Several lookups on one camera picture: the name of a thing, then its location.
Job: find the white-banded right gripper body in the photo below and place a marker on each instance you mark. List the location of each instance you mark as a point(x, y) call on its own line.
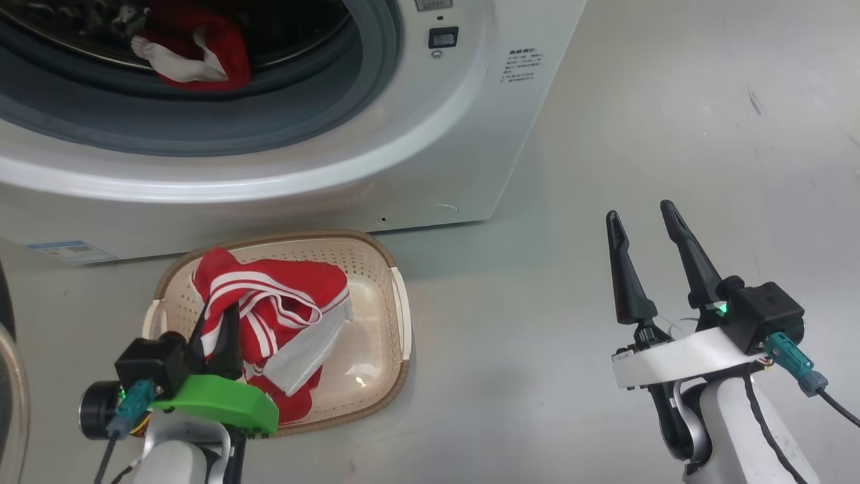
point(692, 356)

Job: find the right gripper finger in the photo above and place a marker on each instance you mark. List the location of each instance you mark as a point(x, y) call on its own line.
point(695, 269)
point(631, 282)

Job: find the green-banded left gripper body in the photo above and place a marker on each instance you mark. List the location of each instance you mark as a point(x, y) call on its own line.
point(222, 400)

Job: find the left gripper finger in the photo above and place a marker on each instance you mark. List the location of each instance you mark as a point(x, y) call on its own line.
point(228, 356)
point(195, 346)

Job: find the red white-striped garment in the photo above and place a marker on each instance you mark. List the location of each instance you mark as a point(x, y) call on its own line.
point(289, 282)

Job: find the black glass washing machine door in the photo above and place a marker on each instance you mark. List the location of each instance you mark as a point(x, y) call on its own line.
point(5, 302)

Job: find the plain red garment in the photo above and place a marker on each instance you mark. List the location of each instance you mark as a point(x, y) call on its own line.
point(228, 54)

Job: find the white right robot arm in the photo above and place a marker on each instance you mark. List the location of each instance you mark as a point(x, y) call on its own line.
point(732, 437)

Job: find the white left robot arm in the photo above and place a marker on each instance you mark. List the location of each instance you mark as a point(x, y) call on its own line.
point(175, 457)

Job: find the cream perforated laundry basket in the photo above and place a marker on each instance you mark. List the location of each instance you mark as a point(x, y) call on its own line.
point(376, 323)

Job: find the white front-load washing machine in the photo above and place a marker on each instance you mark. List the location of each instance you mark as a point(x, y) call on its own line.
point(437, 134)

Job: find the blue label sticker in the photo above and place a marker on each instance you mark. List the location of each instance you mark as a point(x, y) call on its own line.
point(70, 251)

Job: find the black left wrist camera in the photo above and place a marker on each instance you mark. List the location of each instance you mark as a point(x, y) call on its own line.
point(151, 363)

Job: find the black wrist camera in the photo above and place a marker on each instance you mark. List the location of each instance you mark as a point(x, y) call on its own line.
point(151, 363)
point(766, 312)

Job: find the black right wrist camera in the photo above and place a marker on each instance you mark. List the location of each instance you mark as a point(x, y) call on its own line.
point(766, 312)

